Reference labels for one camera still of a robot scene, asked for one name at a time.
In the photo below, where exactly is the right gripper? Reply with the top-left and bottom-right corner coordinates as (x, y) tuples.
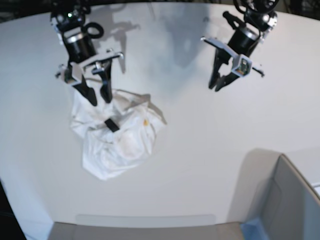
(57, 26), (124, 106)

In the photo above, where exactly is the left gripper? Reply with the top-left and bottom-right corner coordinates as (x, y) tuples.
(200, 27), (265, 92)

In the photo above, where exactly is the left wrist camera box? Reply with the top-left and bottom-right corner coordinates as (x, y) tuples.
(231, 54), (253, 78)

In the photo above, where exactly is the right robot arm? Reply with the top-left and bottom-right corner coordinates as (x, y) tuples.
(50, 0), (124, 107)

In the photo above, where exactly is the white printed t-shirt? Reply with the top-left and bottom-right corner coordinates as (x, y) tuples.
(70, 89), (167, 181)

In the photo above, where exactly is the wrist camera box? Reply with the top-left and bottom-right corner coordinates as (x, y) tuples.
(231, 54), (253, 78)
(55, 62), (83, 86)

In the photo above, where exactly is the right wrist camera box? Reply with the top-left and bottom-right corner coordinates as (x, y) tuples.
(55, 62), (83, 86)

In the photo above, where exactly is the grey cardboard box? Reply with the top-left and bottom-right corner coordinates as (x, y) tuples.
(240, 154), (320, 240)

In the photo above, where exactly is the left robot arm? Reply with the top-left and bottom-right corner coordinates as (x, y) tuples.
(200, 0), (278, 92)

